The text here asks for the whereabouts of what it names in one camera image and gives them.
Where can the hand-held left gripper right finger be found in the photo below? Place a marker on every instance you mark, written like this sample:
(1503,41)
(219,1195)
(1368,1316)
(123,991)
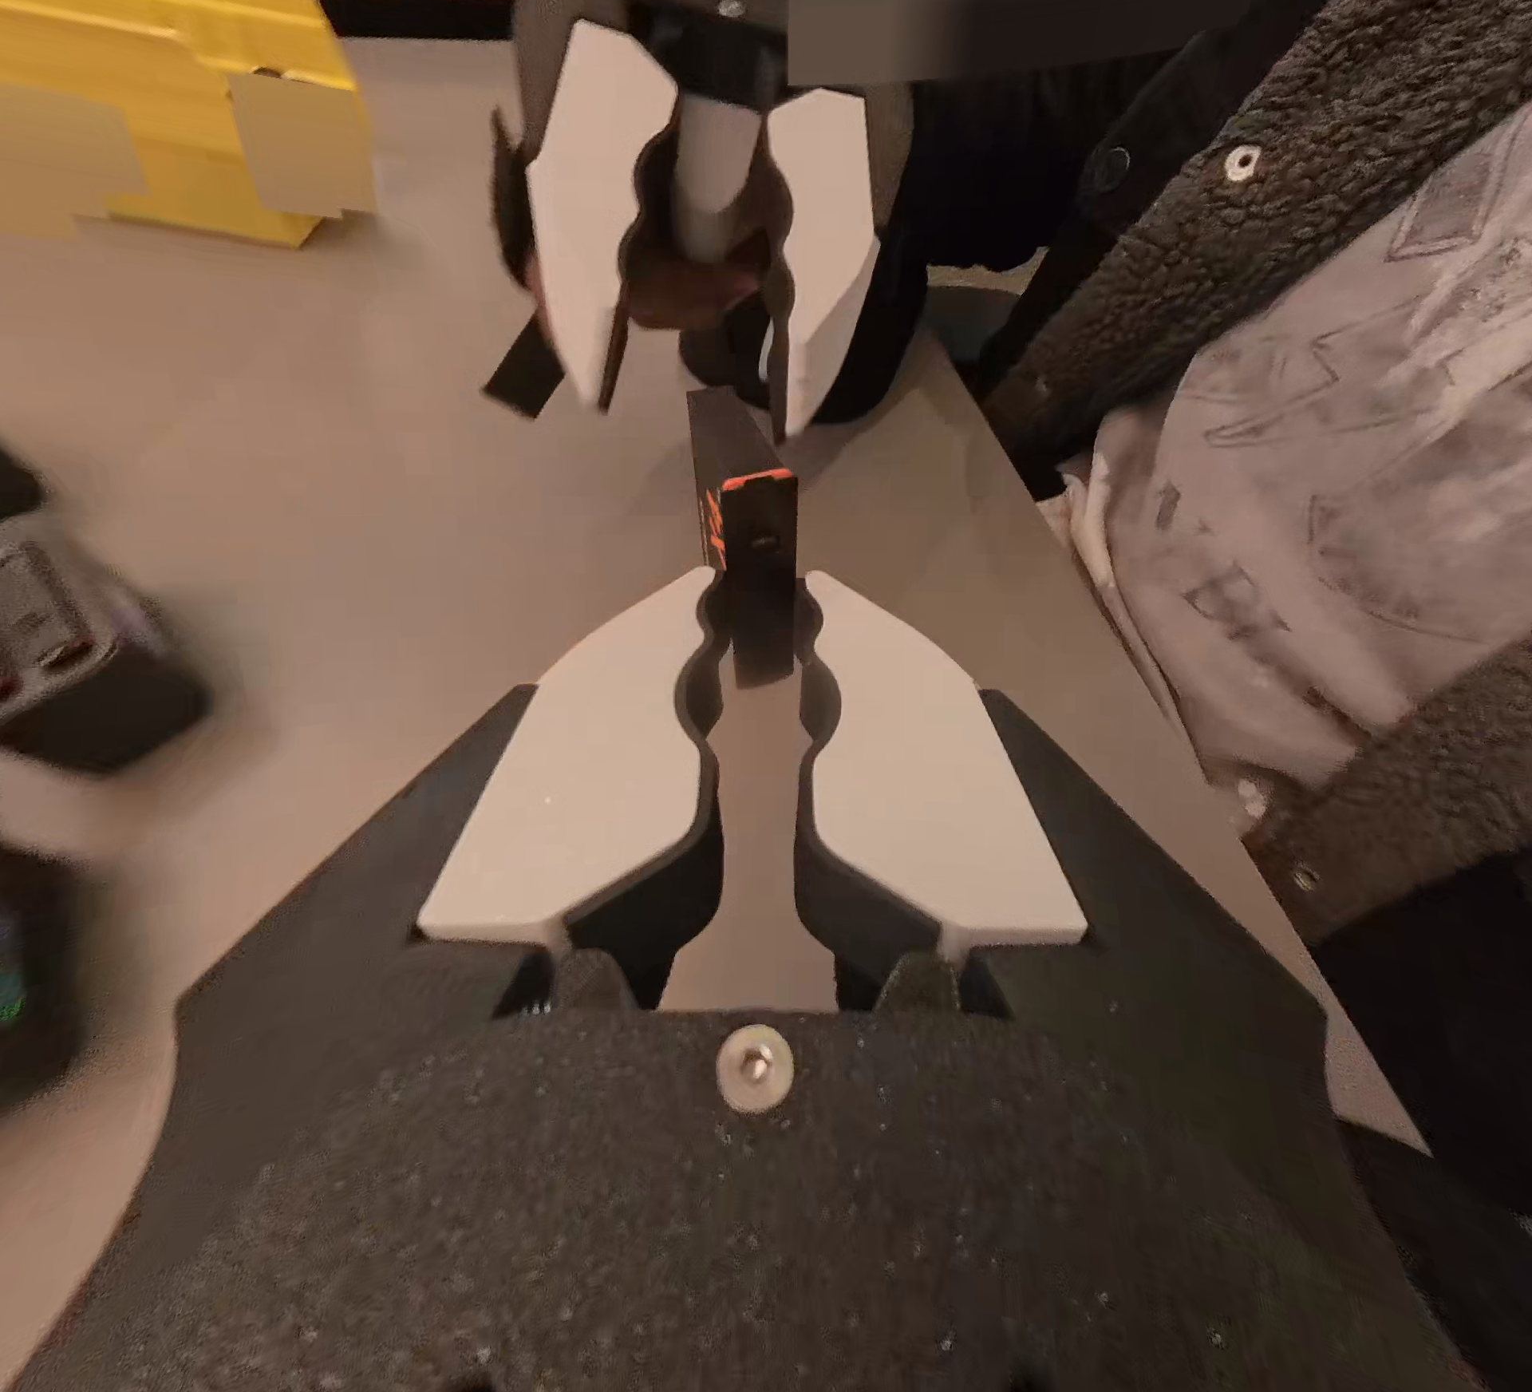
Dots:
(947,792)

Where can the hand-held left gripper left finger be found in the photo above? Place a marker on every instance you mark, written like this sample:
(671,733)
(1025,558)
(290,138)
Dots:
(574,792)

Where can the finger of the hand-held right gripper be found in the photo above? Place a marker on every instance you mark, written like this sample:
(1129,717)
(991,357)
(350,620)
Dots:
(832,243)
(580,219)

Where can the orange-tabbed black battery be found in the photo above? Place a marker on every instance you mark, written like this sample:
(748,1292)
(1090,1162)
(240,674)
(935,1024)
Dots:
(759,578)

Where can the yellow storage bin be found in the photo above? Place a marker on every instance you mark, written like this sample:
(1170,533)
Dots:
(144,51)

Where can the black battery charger case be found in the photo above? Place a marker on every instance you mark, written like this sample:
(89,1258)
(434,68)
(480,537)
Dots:
(85,686)
(31,971)

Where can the person's right hand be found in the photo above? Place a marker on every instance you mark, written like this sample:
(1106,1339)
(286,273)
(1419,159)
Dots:
(688,291)

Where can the dark fleece jacket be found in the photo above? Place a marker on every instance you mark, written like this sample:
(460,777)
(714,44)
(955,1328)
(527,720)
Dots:
(1317,100)

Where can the grey printed shirt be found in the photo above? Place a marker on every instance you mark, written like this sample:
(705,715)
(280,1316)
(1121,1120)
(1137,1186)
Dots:
(1351,458)

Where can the black trousers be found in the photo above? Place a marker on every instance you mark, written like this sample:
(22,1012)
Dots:
(1462,1032)

